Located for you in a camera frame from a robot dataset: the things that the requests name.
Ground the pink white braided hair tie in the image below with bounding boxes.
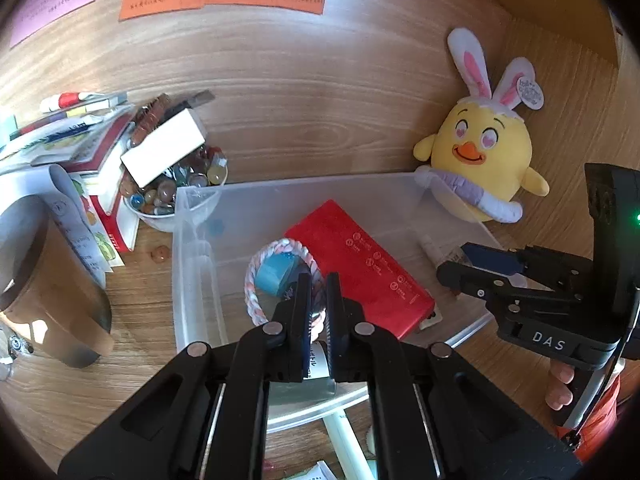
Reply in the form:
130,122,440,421
244,240,326,331

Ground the dark brown wooden stick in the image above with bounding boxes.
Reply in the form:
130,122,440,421
167,90,216,113

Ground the white bowl of beads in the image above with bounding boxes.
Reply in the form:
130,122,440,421
120,145,228,216

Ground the white clear pen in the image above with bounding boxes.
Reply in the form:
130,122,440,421
419,234,471,270

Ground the person's right hand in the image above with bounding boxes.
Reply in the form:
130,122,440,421
545,359,576,412

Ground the stack of paper booklets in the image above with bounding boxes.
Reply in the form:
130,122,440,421
0,92,137,181

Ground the white rectangular box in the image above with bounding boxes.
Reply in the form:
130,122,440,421
120,108,207,187

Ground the red packet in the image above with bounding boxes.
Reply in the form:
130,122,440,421
284,200,436,338

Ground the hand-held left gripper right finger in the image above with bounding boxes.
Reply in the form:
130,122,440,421
325,271,583,480

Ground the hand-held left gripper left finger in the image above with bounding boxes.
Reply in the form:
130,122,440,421
57,271,312,480

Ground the teal tape roll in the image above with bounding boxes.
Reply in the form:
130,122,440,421
255,254,296,296

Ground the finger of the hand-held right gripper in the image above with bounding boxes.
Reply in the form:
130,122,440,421
436,259,552,313
460,241,597,287

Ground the brown beaded bracelet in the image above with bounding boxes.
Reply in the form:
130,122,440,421
129,94,173,148

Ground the dark green spray bottle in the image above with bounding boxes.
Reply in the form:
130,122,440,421
267,340,373,402

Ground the red white carton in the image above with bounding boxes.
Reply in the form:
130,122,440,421
90,180,141,253

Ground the yellow chick plush toy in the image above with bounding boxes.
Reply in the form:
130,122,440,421
413,27,551,224

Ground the brown ceramic mug with lid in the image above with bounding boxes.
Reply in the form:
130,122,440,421
0,195,115,368

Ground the pale green tube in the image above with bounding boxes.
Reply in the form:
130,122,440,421
321,406,377,480

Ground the person's right forearm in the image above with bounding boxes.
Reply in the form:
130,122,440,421
555,375,626,463

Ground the clear plastic storage box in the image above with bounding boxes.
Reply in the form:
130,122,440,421
171,172,506,433

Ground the pink sticky note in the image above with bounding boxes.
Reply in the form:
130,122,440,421
9,0,107,50

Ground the silver black nail clipper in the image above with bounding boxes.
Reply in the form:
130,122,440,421
7,332,33,361

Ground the red white marker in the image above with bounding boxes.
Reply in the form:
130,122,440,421
40,91,96,113

